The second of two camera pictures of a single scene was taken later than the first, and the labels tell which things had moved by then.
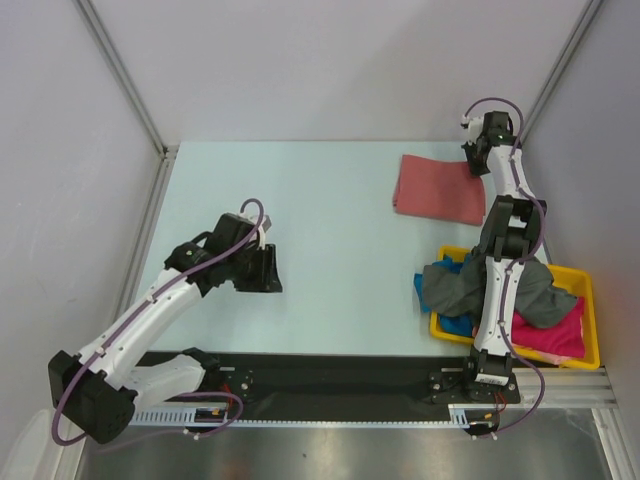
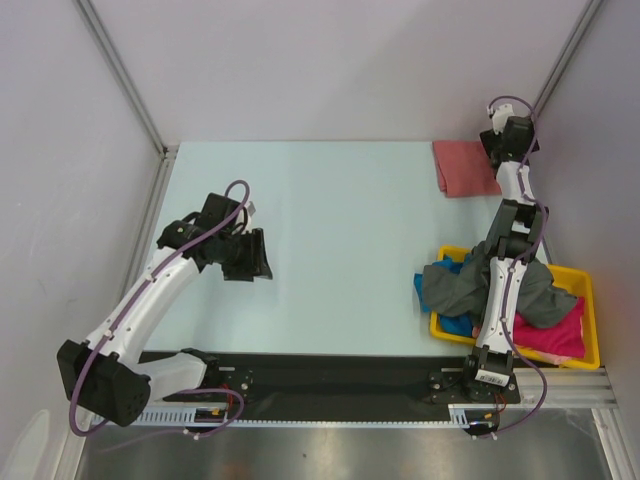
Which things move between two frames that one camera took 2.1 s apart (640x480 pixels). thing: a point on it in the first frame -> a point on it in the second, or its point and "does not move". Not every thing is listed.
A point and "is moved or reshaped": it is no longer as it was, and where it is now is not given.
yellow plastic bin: [581, 283] does not move
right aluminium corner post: [554, 79] does not move
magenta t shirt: [565, 337] does not move
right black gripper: [476, 170] -> [490, 141]
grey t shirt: [460, 289] does not move
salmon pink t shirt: [439, 189] is moved or reshaped
